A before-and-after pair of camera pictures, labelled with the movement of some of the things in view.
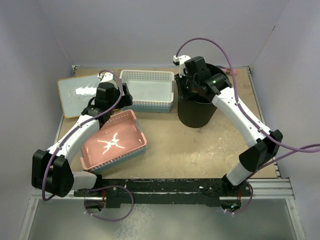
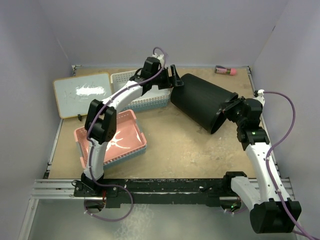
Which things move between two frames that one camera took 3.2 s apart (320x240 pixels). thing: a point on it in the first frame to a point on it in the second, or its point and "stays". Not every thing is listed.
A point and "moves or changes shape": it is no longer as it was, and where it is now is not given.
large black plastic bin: x=215 y=69 to x=200 y=99
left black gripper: x=125 y=100 to x=170 y=81
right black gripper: x=187 y=75 to x=227 y=110
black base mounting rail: x=190 y=191 stays
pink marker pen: x=228 y=71 stays
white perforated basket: x=149 y=87 moves or changes shape
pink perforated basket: x=120 y=135 stays
